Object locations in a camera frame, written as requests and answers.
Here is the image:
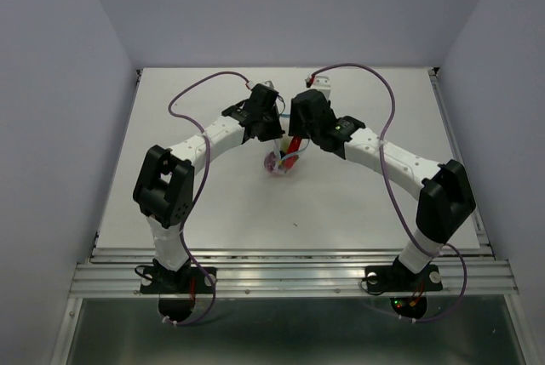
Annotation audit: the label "clear zip top bag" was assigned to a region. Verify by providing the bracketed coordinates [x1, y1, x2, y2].
[264, 114, 310, 174]

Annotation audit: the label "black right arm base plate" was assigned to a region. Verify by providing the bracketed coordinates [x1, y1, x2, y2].
[363, 265, 443, 294]

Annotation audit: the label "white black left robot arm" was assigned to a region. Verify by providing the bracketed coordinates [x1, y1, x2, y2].
[133, 82, 284, 292]

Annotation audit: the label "red chili pepper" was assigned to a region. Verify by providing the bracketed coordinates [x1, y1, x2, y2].
[282, 136, 302, 170]

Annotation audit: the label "purple red onion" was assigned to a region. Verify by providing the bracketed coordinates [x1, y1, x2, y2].
[264, 151, 284, 174]

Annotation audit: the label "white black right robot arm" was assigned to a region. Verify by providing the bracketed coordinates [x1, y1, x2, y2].
[289, 89, 476, 288]

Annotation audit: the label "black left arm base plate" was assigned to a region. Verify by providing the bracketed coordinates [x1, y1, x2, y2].
[134, 265, 216, 295]

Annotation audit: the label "aluminium front frame rails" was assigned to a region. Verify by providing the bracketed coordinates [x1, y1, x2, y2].
[69, 247, 519, 299]

